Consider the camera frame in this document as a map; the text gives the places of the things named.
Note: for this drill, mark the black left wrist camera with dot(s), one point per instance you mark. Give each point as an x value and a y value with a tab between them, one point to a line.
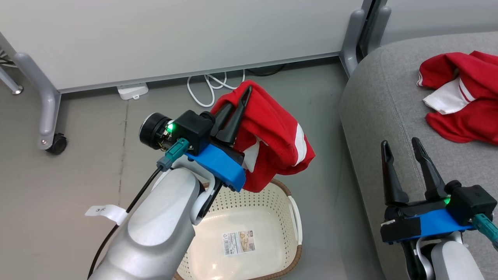
194	128

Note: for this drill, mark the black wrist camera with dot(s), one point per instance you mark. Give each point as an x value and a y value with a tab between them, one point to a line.
472	202
194	128

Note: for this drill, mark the cream perforated laundry basket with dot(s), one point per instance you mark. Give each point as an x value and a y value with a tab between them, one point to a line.
233	217

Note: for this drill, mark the grey table leg with caster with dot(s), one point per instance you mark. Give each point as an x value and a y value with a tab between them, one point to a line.
46	109

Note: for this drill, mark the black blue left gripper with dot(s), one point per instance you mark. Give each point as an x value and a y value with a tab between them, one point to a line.
221	163

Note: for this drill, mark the white partition panel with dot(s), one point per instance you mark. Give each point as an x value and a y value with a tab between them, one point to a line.
175	35
439	15

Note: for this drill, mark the grey fabric sofa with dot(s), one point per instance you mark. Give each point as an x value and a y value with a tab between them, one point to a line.
381	109

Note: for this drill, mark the printed basket label sticker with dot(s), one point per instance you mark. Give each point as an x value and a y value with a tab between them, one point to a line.
238	243

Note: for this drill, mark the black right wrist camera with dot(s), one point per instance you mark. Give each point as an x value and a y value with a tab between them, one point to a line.
472	202

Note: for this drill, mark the white power adapter box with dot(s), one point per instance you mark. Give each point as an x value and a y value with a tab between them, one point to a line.
132	91

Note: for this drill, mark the black caster wheel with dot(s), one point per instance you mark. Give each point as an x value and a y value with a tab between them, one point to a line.
58	144

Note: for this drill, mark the red and white garment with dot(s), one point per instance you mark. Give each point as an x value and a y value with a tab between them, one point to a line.
272	128
467	124

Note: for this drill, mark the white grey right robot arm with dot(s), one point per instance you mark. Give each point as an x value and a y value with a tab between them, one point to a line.
451	260

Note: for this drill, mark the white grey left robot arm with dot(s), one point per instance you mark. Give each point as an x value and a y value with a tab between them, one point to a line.
155	233

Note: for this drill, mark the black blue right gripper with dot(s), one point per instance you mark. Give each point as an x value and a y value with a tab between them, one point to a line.
420	223

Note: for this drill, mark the grey metal table leg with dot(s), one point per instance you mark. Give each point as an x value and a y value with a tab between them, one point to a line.
11	84

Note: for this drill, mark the grey partition foot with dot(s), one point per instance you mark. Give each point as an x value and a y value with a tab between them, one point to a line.
352	39
383	23

